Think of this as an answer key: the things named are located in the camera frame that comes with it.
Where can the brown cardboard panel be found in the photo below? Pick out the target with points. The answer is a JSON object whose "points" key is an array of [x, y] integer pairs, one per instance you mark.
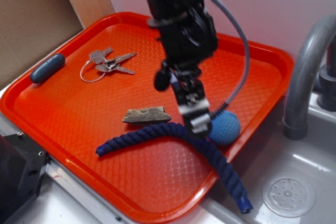
{"points": [[31, 29]]}

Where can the grey sink basin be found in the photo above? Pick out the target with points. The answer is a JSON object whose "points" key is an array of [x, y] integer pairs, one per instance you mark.
{"points": [[267, 153]]}

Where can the grey sink faucet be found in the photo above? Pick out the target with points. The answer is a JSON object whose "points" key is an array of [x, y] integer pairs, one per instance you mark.
{"points": [[315, 64]]}

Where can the brown wood piece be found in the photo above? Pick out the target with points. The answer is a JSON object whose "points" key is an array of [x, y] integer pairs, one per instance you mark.
{"points": [[146, 116]]}

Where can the dark grey oblong case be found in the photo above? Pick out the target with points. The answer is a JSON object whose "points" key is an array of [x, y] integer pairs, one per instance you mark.
{"points": [[47, 68]]}

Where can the bunch of silver keys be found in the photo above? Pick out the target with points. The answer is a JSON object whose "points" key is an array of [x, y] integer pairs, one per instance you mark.
{"points": [[102, 64]]}

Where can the blue knitted ball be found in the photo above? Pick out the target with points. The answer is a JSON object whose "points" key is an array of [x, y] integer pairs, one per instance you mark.
{"points": [[225, 129]]}

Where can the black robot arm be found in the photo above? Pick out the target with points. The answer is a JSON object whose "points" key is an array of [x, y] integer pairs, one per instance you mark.
{"points": [[188, 37]]}

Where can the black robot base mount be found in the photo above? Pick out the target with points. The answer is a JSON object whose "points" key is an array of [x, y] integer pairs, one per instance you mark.
{"points": [[23, 164]]}

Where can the round sink drain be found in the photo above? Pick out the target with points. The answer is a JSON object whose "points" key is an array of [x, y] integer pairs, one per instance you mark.
{"points": [[288, 195]]}

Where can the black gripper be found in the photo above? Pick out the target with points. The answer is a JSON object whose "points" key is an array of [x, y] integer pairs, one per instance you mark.
{"points": [[188, 37]]}

